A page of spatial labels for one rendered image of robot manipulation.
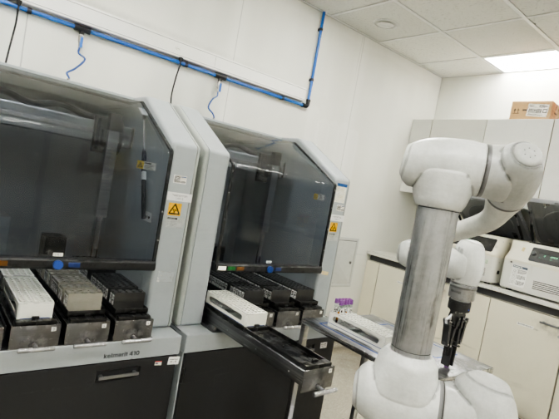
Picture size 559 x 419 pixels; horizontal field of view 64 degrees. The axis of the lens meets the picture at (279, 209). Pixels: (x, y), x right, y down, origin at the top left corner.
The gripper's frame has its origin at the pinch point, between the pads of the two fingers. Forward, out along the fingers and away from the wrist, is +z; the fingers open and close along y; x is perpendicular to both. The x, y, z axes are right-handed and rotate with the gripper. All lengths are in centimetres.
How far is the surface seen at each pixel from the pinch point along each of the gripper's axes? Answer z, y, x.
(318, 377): 9, 48, -14
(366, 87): -142, -131, -193
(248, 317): 2, 53, -49
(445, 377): 4.3, 9.1, 5.4
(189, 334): 13, 68, -65
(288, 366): 8, 55, -21
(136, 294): 0, 88, -71
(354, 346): 4.6, 22.4, -23.4
